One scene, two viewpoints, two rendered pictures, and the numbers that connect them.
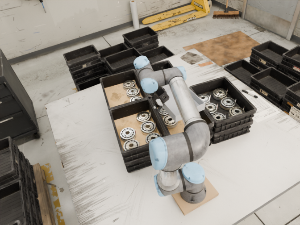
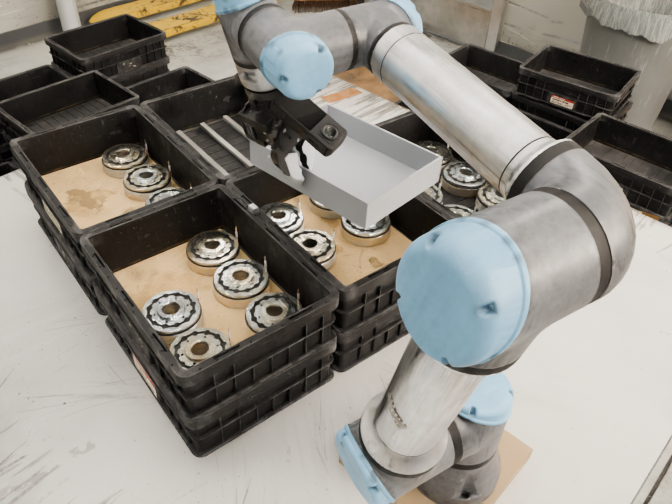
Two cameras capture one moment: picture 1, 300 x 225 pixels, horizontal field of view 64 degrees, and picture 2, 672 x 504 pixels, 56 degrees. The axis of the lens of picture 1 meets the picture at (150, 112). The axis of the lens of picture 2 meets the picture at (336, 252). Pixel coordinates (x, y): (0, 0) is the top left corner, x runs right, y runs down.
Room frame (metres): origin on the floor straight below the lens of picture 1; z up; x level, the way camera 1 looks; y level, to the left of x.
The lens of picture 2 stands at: (0.24, 0.26, 1.68)
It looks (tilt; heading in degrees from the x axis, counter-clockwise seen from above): 41 degrees down; 333
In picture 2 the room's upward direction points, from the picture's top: 3 degrees clockwise
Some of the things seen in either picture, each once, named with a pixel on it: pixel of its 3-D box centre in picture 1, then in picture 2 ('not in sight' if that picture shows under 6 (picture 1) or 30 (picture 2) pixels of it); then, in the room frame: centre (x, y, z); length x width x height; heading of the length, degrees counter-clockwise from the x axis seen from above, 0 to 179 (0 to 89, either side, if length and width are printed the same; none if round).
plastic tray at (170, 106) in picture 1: (177, 99); (344, 160); (1.08, -0.18, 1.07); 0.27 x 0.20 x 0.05; 22
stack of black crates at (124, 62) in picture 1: (127, 73); (81, 155); (2.43, 0.21, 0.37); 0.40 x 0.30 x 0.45; 112
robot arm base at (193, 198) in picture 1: (193, 187); (456, 448); (0.65, -0.18, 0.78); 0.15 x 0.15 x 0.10
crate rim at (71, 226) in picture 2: (122, 88); (111, 165); (1.45, 0.18, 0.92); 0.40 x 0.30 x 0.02; 13
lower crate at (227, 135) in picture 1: (218, 114); not in sight; (1.19, -0.49, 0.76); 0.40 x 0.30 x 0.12; 13
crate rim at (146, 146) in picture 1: (137, 124); (205, 269); (1.06, 0.09, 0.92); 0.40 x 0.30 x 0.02; 13
